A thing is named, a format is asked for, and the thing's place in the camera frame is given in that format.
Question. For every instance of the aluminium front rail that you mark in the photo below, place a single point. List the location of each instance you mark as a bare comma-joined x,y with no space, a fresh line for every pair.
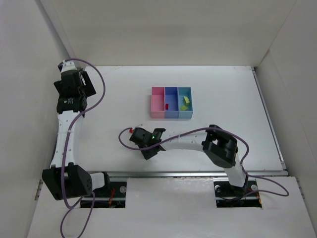
282,173

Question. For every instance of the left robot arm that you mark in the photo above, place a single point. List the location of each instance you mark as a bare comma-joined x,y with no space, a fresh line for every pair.
65,178

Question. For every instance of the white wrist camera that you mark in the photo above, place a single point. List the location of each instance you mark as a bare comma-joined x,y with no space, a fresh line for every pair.
67,66
137,127

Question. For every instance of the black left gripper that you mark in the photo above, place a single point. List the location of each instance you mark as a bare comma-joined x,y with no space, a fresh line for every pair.
87,83

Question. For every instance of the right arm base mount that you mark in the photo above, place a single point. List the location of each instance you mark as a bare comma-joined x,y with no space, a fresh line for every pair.
227,196

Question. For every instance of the green lego brick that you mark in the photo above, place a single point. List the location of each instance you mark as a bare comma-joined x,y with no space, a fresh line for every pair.
183,108
186,100

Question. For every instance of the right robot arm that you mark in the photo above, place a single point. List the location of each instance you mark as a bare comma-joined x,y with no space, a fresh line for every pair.
220,147

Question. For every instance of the light blue plastic bin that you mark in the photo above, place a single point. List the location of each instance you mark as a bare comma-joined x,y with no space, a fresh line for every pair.
182,92

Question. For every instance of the pink plastic bin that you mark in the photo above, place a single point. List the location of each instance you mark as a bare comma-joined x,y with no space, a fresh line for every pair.
158,103

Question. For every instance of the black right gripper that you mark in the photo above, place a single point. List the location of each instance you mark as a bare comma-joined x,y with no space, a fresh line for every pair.
136,136

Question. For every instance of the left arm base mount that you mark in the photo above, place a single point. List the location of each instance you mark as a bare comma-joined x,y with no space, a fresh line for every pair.
113,197

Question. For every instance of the aluminium right rail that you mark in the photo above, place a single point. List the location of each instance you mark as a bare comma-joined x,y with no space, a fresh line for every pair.
269,121

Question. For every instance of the aluminium rail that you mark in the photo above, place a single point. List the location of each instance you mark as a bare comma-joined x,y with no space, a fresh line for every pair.
282,173
269,121

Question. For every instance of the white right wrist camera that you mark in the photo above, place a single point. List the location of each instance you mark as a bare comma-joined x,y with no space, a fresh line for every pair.
137,127

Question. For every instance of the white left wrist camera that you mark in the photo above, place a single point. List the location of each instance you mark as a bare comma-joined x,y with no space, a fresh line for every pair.
67,66

